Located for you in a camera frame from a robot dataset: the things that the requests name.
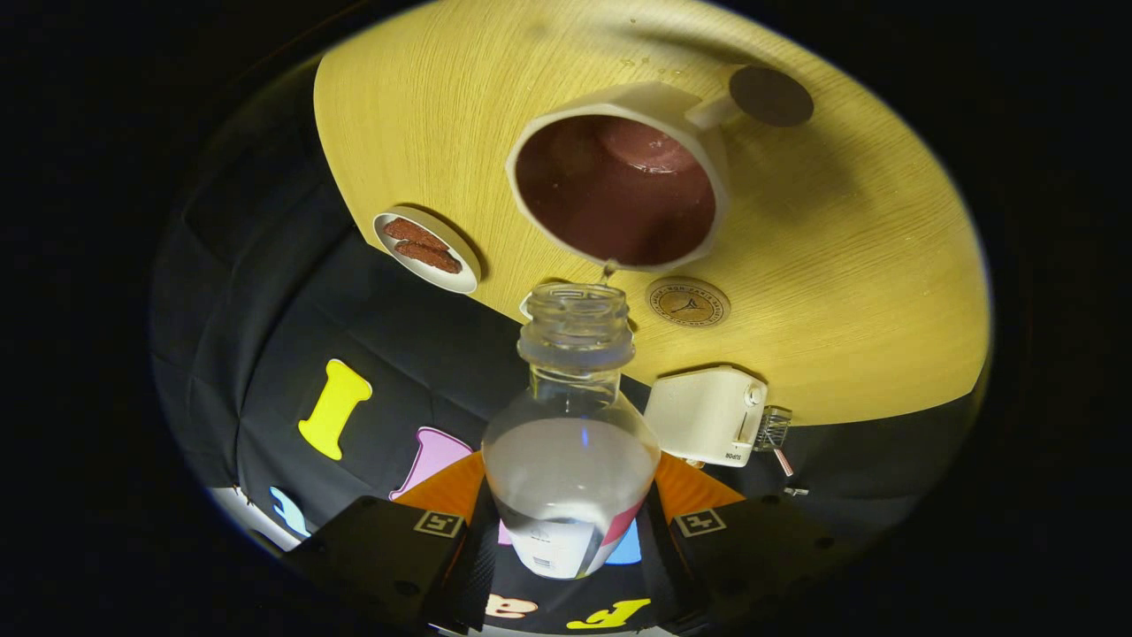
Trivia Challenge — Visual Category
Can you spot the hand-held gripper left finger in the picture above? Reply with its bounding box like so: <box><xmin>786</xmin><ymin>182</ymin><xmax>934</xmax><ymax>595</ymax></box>
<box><xmin>283</xmin><ymin>451</ymin><xmax>501</xmax><ymax>633</ymax></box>

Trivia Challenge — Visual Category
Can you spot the wooden table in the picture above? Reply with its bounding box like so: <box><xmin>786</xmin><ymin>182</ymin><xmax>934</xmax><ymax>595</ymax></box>
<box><xmin>314</xmin><ymin>0</ymin><xmax>991</xmax><ymax>427</ymax></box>

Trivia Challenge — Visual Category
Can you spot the white oval plate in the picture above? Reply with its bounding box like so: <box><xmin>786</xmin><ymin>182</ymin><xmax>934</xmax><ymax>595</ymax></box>
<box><xmin>372</xmin><ymin>205</ymin><xmax>483</xmax><ymax>295</ymax></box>

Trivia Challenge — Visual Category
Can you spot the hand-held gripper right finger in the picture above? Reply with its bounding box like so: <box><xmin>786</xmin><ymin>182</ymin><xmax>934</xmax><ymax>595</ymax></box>
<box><xmin>639</xmin><ymin>451</ymin><xmax>841</xmax><ymax>633</ymax></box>

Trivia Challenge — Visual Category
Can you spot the clear juice bottle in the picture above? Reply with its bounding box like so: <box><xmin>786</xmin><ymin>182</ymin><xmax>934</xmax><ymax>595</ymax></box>
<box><xmin>482</xmin><ymin>282</ymin><xmax>662</xmax><ymax>580</ymax></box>

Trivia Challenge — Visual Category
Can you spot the red sausage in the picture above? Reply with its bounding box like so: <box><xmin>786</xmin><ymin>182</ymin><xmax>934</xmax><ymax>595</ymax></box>
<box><xmin>394</xmin><ymin>239</ymin><xmax>463</xmax><ymax>274</ymax></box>
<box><xmin>384</xmin><ymin>218</ymin><xmax>447</xmax><ymax>251</ymax></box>

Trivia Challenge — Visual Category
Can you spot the wire mesh holder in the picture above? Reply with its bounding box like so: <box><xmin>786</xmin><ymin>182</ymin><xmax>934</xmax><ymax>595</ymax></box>
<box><xmin>754</xmin><ymin>405</ymin><xmax>793</xmax><ymax>453</ymax></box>

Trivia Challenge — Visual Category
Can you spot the cream cup with wooden handle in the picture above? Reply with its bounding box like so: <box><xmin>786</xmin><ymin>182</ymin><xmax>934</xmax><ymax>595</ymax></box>
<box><xmin>506</xmin><ymin>64</ymin><xmax>815</xmax><ymax>273</ymax></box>

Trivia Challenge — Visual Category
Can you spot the white toaster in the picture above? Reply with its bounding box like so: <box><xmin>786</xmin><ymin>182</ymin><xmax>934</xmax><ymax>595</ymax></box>
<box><xmin>643</xmin><ymin>365</ymin><xmax>769</xmax><ymax>468</ymax></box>

